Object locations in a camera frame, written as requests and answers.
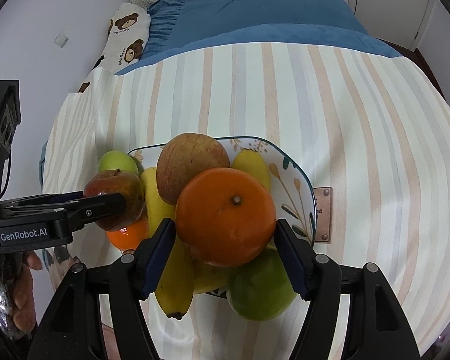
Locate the blue duvet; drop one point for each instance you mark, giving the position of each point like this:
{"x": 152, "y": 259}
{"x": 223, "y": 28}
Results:
{"x": 179, "y": 26}

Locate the bear print pillow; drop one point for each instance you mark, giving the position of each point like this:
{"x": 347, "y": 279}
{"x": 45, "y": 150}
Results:
{"x": 128, "y": 33}

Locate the person left hand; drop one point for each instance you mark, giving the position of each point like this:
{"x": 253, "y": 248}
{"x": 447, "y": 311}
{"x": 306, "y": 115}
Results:
{"x": 24, "y": 316}

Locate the green apple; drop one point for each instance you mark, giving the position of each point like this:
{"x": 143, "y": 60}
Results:
{"x": 260, "y": 290}
{"x": 115, "y": 159}

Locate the dark red apple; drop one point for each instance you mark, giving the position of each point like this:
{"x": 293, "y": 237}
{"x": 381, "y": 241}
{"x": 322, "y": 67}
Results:
{"x": 131, "y": 205}

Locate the orange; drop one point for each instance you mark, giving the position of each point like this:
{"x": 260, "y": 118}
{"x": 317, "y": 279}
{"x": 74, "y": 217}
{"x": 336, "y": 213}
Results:
{"x": 225, "y": 217}
{"x": 129, "y": 238}

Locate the wall switch left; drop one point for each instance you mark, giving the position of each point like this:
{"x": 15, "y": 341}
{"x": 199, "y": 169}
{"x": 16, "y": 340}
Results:
{"x": 61, "y": 39}

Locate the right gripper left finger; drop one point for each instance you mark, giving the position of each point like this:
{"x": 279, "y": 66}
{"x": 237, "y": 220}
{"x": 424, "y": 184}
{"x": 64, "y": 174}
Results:
{"x": 154, "y": 256}

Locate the long banana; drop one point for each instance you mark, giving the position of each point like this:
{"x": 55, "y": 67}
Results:
{"x": 169, "y": 274}

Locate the striped cat print blanket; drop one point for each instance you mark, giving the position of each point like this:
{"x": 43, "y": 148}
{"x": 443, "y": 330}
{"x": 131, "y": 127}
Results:
{"x": 372, "y": 129}

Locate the tan red apple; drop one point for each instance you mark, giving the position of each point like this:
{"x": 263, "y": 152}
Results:
{"x": 184, "y": 157}

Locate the white door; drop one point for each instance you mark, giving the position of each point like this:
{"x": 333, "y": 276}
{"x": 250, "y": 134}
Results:
{"x": 401, "y": 22}

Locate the oval deer pattern tray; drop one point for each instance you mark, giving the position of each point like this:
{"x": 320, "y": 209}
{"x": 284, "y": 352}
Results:
{"x": 291, "y": 189}

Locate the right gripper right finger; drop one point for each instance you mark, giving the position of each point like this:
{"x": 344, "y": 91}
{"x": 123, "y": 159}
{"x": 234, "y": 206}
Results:
{"x": 295, "y": 254}

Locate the teal cushion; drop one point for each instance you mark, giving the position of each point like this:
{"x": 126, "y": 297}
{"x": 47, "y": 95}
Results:
{"x": 42, "y": 164}

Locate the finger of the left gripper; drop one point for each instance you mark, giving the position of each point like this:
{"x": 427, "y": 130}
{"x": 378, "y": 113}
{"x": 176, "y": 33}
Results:
{"x": 92, "y": 209}
{"x": 47, "y": 199}

